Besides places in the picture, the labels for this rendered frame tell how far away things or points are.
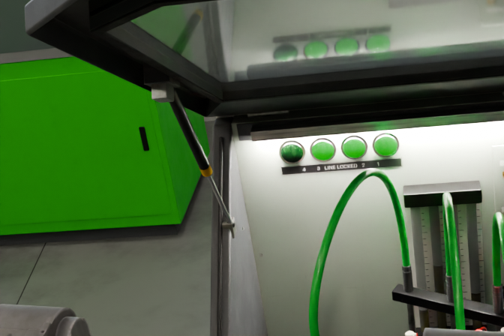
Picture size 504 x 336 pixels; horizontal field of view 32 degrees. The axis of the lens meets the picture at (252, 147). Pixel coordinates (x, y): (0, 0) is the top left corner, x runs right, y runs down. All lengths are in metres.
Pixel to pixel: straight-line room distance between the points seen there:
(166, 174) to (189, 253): 0.39
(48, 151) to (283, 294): 2.53
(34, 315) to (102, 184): 3.35
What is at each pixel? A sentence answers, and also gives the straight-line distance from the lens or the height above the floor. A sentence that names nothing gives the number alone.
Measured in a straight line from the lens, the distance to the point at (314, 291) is 1.36.
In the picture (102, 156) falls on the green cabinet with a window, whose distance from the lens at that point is 4.17.
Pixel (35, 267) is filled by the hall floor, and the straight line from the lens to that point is 4.38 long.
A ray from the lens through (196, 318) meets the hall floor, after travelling 3.71.
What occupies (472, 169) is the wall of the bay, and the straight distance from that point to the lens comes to 1.72.
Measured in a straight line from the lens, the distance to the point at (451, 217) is 1.43.
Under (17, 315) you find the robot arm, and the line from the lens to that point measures 0.92.
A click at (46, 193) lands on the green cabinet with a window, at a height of 0.30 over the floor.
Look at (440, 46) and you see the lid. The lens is 1.28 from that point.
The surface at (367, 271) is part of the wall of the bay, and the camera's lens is 1.83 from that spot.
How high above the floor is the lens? 2.10
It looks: 24 degrees down
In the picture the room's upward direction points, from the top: 9 degrees counter-clockwise
